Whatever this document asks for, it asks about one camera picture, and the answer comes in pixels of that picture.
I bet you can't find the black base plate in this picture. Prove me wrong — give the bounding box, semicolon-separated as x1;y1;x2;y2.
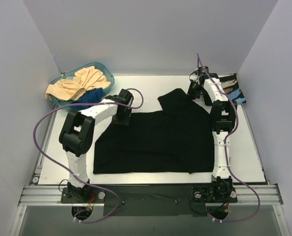
60;183;237;219

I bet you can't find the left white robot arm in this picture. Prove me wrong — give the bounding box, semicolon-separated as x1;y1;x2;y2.
59;89;134;203

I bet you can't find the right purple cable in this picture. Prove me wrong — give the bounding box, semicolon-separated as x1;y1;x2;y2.
196;53;261;224

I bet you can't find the folded black printed t shirt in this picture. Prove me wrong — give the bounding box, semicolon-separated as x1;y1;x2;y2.
219;74;246;105

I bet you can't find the beige t shirt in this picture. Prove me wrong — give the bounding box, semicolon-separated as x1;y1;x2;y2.
44;66;111;101

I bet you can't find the blue t shirt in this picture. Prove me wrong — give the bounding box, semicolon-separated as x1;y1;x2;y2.
75;88;103;103

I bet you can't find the teal plastic basket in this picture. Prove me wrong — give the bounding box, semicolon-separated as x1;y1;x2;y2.
48;62;115;107

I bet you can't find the aluminium frame rail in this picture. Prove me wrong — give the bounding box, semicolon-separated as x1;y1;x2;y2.
18;184;283;206

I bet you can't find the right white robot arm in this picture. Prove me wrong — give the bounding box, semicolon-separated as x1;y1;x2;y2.
186;66;236;203

